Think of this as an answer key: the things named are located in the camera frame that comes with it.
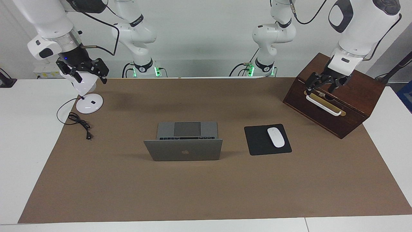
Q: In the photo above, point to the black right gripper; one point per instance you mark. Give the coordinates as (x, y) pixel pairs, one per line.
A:
(75, 58)

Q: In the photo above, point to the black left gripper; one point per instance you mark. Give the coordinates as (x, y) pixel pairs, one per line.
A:
(333, 75)

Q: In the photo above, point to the grey aluminium laptop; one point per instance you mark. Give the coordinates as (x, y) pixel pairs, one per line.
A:
(183, 149)

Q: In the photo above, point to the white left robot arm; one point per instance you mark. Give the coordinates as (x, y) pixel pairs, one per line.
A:
(360, 25)

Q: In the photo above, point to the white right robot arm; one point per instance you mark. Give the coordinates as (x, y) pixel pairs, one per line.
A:
(48, 19)

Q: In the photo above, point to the dark brown wooden box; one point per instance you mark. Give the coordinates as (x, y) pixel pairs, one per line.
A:
(351, 80)

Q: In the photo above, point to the white desk lamp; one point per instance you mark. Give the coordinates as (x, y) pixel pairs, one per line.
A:
(88, 104)

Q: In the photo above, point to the white computer mouse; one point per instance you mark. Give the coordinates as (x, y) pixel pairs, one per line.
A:
(276, 137)

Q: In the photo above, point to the blue crate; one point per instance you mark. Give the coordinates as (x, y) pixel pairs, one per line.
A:
(406, 96)

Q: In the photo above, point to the black mouse pad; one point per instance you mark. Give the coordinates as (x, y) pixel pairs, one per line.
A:
(257, 141)

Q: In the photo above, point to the brown table mat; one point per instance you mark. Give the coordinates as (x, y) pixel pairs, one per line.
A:
(206, 193)

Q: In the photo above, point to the white wall power strip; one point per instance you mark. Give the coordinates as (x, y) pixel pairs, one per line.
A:
(45, 72)

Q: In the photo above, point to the black clamp mount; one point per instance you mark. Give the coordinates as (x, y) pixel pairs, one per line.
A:
(6, 82)

